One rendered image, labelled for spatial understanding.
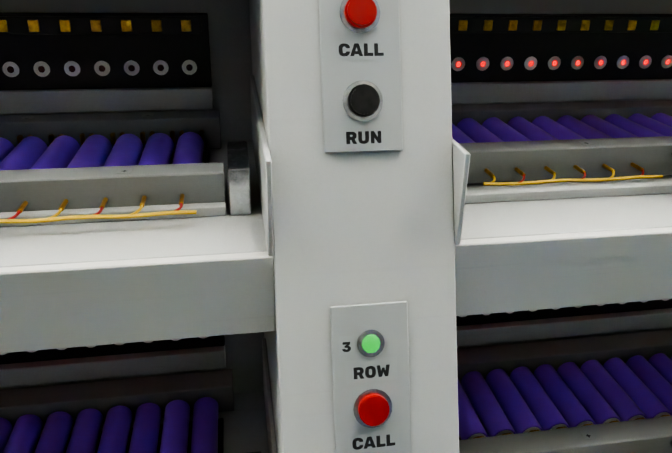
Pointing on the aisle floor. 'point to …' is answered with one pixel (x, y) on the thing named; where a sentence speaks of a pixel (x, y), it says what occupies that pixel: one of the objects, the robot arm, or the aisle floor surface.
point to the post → (356, 201)
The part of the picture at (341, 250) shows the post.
